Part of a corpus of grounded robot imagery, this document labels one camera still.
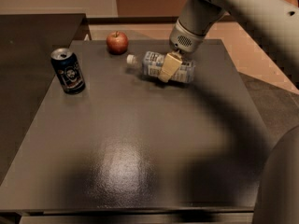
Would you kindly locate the dark pepsi can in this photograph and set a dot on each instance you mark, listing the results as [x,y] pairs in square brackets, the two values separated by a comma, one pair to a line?
[67,69]

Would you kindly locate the red apple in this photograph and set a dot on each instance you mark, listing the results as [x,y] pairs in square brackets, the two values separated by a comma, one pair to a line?
[117,42]

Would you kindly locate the blue plastic water bottle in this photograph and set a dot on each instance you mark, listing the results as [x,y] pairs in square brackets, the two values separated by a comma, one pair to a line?
[150,63]

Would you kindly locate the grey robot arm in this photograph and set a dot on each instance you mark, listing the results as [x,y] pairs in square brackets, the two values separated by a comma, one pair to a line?
[273,25]

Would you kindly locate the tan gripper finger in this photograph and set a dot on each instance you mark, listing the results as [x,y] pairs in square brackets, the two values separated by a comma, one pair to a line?
[172,62]

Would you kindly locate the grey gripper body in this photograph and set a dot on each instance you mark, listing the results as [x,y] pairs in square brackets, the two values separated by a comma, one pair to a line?
[184,41]

